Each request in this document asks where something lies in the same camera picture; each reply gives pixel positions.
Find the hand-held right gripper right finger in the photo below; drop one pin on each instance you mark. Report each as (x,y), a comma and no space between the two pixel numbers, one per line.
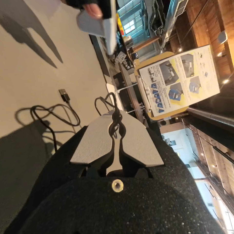
(140,146)

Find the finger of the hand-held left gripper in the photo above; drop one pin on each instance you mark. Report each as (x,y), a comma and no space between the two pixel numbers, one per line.
(110,36)

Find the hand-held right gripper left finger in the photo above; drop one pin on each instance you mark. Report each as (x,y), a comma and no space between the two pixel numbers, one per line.
(93,142)

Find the person's left hand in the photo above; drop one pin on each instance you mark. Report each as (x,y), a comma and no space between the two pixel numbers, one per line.
(93,11)

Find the yellow storage bins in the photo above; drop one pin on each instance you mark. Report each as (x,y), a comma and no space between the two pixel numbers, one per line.
(121,25)

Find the tan backing board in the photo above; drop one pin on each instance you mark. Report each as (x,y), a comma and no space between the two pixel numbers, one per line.
(146,62)

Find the printed instruction sheet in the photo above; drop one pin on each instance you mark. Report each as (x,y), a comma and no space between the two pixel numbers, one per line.
(182,87)

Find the white air vent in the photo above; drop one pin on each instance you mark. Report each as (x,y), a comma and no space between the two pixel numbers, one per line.
(180,7)

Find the rectangular metal duct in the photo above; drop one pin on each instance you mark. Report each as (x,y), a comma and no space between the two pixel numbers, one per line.
(170,23)

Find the silver ventilation duct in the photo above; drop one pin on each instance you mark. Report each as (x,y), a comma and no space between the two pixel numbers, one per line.
(215,118)

